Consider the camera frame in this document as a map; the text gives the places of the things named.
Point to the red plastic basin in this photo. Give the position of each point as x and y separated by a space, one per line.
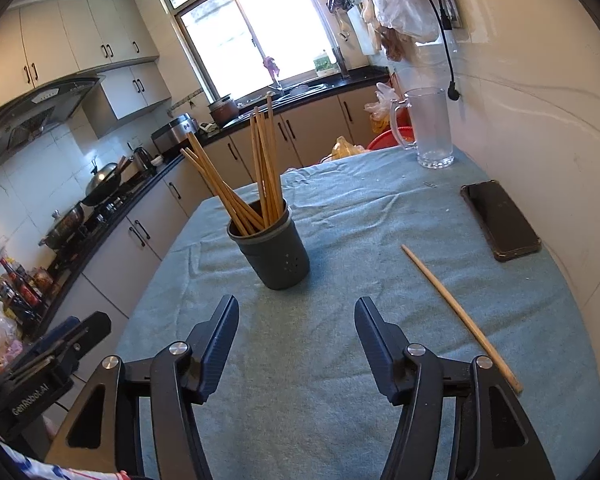
387 139

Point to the upper kitchen cabinets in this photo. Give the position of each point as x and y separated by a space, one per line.
54 41

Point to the kitchen cabinets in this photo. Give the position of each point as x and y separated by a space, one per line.
54 41
114 268

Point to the black utensil holder cup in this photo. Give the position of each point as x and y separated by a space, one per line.
276 254

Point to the bundle chopstick two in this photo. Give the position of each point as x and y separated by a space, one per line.
262 163

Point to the lower kitchen cabinets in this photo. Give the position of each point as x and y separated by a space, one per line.
114 268

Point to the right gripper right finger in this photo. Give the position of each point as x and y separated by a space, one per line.
493 437

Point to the steel pot on stove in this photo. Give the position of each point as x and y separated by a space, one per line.
65 226

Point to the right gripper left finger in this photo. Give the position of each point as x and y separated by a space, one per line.
102 430

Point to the brown clay pot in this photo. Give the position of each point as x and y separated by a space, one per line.
223 111

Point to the window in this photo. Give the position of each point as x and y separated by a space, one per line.
242 47

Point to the plastic bag on floor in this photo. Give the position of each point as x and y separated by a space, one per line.
379 111

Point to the bundle chopstick one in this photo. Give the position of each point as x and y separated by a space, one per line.
256 155

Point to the bundle chopstick four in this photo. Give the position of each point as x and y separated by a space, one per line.
273 210

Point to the black smartphone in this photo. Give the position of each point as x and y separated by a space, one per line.
507 231

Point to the sauce bottles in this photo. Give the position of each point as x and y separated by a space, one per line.
25 298

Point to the range hood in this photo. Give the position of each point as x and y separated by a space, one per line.
25 119

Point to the silver rice cooker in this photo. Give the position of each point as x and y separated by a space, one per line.
174 133

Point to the clear glass pitcher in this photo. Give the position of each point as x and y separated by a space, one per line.
431 126

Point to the wooden chopstick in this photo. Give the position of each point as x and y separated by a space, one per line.
215 192
470 324
220 185

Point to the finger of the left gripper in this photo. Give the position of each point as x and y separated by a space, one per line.
51 337
78 340

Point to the wok with lid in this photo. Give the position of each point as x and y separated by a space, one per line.
108 181

